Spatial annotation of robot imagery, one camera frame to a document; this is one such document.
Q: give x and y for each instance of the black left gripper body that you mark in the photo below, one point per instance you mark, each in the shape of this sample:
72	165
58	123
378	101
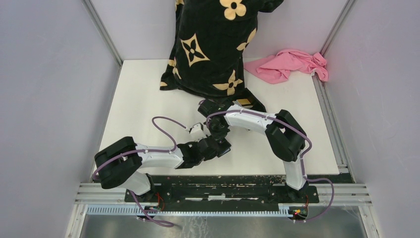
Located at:
205	158

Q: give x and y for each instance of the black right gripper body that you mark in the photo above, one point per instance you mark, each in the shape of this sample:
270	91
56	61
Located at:
218	133

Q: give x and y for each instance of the black plastic bin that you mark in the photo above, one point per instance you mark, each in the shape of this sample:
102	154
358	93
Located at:
246	93

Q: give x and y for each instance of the black leather card holder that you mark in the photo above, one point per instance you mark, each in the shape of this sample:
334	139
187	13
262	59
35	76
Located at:
223	147

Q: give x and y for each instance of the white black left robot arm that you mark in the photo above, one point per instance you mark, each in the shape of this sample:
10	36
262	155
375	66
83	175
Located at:
118	164

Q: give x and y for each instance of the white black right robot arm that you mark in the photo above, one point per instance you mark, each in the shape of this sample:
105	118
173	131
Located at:
287	140

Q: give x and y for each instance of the stack of cards in bin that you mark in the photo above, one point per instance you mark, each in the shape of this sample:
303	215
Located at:
245	103

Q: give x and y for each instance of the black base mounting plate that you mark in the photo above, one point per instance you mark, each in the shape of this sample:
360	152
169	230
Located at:
225	194

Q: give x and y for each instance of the pink cloth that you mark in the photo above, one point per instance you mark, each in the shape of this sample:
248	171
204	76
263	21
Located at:
277	68

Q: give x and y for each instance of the black floral blanket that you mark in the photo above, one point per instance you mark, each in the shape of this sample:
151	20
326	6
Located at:
211	36

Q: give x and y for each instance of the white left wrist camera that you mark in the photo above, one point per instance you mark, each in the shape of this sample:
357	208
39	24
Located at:
197	132

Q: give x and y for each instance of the white slotted cable duct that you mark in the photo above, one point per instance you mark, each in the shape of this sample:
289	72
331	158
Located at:
134	210

